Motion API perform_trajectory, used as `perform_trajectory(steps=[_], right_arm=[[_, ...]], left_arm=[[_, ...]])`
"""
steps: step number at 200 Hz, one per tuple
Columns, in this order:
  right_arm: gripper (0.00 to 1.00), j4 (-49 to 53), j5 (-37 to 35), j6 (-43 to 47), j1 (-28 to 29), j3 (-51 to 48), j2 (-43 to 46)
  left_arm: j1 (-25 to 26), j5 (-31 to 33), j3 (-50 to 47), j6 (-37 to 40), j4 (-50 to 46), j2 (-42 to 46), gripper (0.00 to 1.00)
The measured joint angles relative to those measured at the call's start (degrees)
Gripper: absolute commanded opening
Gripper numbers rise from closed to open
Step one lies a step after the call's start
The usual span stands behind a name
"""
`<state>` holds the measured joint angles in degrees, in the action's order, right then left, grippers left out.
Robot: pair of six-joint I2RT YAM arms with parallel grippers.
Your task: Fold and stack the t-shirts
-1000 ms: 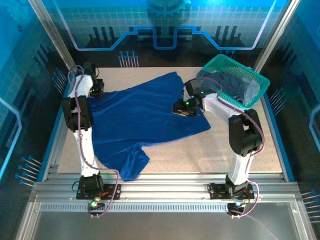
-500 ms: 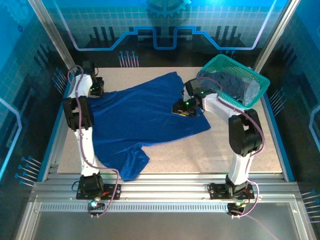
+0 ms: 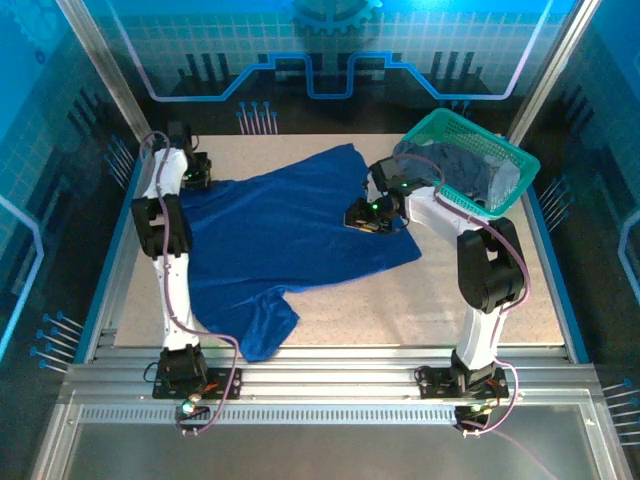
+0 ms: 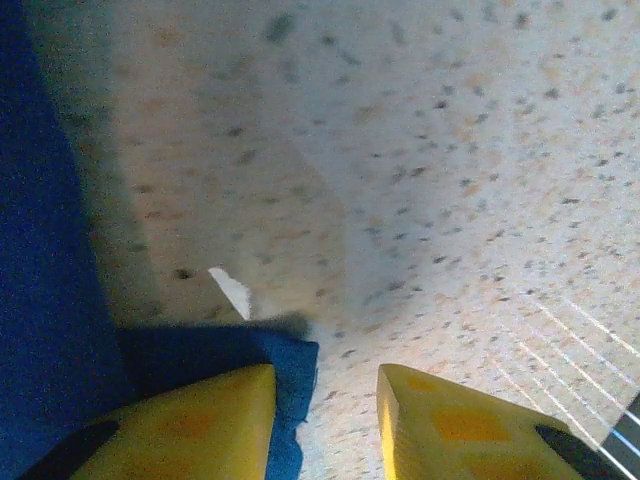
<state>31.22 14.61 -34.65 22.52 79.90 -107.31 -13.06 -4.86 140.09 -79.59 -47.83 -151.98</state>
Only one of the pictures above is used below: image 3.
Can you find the grey lower panel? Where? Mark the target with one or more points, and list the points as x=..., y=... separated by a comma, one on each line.
x=325, y=455

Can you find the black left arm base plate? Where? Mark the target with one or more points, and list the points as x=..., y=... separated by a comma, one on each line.
x=225, y=382

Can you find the teal plastic basket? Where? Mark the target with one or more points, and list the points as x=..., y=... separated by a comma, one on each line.
x=465, y=132

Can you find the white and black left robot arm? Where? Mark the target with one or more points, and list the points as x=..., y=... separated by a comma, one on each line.
x=175, y=300

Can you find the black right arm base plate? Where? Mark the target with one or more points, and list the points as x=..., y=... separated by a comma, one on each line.
x=435, y=385

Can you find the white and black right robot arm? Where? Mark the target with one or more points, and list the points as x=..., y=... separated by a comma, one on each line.
x=475, y=330

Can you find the aluminium mounting rail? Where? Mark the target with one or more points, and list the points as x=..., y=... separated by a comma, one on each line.
x=325, y=375

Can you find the light grey garment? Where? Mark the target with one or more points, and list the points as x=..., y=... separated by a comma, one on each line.
x=502, y=180

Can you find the aluminium table side rail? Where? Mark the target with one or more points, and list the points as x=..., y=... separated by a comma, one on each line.
x=120, y=280

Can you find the aluminium frame post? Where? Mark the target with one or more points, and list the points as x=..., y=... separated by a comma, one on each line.
x=555, y=65
x=105, y=65

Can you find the royal blue t-shirt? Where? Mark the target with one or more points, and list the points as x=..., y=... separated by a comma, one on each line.
x=280, y=235

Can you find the grey-blue t-shirt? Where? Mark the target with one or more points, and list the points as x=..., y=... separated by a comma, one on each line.
x=460, y=165

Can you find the blue table edge strip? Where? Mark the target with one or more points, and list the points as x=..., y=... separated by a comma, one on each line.
x=571, y=325
x=103, y=280

